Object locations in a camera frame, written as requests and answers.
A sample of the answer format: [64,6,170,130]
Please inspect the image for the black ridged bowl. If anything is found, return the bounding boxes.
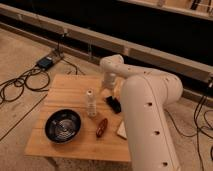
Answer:
[45,109,81,144]

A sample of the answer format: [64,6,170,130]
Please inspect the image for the wooden rail beam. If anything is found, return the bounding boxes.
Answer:
[0,2,213,82]

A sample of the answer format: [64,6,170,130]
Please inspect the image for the black rectangular device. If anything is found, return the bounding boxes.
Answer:
[106,96,121,114]

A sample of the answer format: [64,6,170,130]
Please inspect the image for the black power adapter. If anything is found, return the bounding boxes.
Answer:
[36,57,54,70]

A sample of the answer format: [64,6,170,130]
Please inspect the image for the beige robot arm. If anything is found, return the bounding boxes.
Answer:
[100,55,183,171]

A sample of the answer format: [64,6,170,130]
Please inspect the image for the white rectangular eraser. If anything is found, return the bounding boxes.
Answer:
[117,122,127,139]

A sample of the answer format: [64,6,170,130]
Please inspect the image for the black floor cables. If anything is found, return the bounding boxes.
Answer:
[0,66,52,106]
[163,94,213,171]

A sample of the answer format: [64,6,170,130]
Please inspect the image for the black floor cables left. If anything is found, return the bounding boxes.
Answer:
[0,66,52,106]

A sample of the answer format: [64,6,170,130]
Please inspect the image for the red oblong object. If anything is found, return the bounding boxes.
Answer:
[96,118,108,138]

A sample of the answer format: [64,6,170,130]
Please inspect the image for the black floor cables right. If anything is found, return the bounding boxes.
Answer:
[163,94,213,171]

